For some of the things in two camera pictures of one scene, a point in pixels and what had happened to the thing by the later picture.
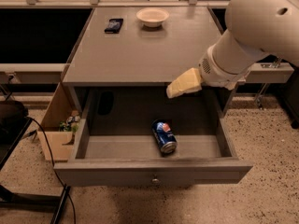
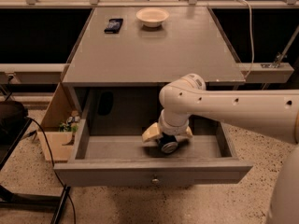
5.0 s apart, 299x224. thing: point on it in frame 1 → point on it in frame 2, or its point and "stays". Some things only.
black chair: x=14 y=122 stays
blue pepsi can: x=164 y=135 stays
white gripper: x=214 y=72 → x=173 y=130
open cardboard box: x=58 y=145 stays
